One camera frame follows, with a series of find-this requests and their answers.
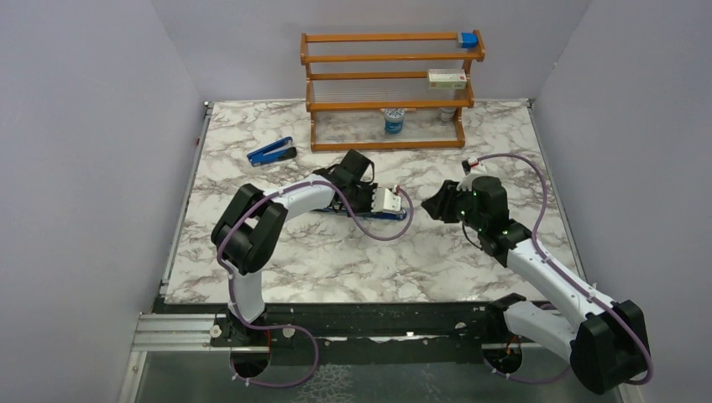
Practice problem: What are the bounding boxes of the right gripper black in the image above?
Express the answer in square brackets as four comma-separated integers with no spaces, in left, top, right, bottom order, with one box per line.
[421,179,487,232]

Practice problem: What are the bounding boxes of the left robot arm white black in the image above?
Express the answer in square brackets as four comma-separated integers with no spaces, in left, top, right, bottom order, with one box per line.
[211,149,377,345]

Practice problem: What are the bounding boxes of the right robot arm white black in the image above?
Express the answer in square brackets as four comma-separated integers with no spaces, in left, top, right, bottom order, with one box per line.
[422,176,653,395]

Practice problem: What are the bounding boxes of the blue white cup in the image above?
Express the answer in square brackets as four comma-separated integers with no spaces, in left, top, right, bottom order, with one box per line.
[384,108,406,134]

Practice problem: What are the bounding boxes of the orange wooden shelf rack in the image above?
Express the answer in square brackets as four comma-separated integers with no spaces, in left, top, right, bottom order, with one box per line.
[300,29,486,152]

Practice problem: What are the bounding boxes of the white small jar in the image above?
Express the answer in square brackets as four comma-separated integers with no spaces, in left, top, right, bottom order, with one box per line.
[439,107,458,122]

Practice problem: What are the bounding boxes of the white green carton box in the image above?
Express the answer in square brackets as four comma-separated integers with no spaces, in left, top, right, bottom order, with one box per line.
[427,69,468,90]

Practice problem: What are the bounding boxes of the blue box on top shelf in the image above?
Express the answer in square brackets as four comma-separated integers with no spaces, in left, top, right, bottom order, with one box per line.
[457,32,479,49]

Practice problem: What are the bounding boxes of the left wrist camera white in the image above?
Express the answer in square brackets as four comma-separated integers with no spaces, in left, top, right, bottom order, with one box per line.
[371,187,402,214]

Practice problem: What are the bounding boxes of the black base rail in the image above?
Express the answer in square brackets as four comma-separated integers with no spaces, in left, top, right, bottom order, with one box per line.
[153,297,574,369]

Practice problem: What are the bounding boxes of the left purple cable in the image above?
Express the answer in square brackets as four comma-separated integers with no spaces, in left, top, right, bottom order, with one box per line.
[215,179,416,390]

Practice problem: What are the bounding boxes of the purple cable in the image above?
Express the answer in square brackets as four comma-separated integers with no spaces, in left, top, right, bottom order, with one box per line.
[471,153,655,386]
[215,179,416,390]

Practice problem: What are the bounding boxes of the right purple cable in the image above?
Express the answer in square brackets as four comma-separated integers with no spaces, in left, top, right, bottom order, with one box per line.
[471,153,655,386]

